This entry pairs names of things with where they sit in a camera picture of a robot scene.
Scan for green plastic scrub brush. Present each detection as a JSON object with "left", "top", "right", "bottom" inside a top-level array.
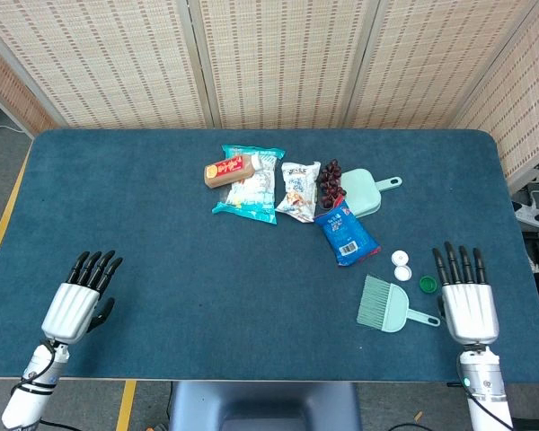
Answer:
[{"left": 356, "top": 274, "right": 442, "bottom": 334}]

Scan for blue felt table cover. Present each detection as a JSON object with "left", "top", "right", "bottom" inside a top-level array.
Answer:
[{"left": 0, "top": 128, "right": 539, "bottom": 383}]

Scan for dark red grape bunch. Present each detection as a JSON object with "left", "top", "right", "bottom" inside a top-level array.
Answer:
[{"left": 316, "top": 159, "right": 348, "bottom": 210}]

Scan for white power strip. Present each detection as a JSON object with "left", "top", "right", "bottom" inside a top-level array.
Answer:
[{"left": 511, "top": 190, "right": 539, "bottom": 231}]

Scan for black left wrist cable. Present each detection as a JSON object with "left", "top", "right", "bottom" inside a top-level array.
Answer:
[{"left": 11, "top": 340, "right": 60, "bottom": 397}]

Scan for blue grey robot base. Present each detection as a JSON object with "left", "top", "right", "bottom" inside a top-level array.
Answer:
[{"left": 168, "top": 381, "right": 363, "bottom": 431}]

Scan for woven bamboo folding screen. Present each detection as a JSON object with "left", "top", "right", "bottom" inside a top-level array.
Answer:
[{"left": 0, "top": 0, "right": 539, "bottom": 195}]

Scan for teal white snack bag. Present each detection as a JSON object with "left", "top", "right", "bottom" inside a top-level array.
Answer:
[{"left": 211, "top": 144, "right": 287, "bottom": 225}]

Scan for white blue snack bag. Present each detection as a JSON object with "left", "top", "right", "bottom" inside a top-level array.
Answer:
[{"left": 275, "top": 161, "right": 322, "bottom": 224}]

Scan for light green dustpan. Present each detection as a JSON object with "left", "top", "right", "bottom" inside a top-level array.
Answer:
[{"left": 340, "top": 168, "right": 403, "bottom": 220}]

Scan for blue snack bag with barcode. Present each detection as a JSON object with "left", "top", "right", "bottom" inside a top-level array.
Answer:
[{"left": 314, "top": 200, "right": 382, "bottom": 267}]

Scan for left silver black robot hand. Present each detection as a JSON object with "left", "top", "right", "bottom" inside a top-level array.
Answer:
[{"left": 40, "top": 250, "right": 124, "bottom": 346}]

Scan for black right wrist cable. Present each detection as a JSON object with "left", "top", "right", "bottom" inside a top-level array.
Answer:
[{"left": 456, "top": 358, "right": 514, "bottom": 430}]

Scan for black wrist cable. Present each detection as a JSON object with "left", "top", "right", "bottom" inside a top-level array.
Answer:
[
  {"left": 11, "top": 340, "right": 60, "bottom": 397},
  {"left": 456, "top": 358, "right": 514, "bottom": 430}
]

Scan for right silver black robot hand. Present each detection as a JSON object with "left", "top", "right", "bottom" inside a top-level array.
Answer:
[{"left": 431, "top": 241, "right": 500, "bottom": 347}]

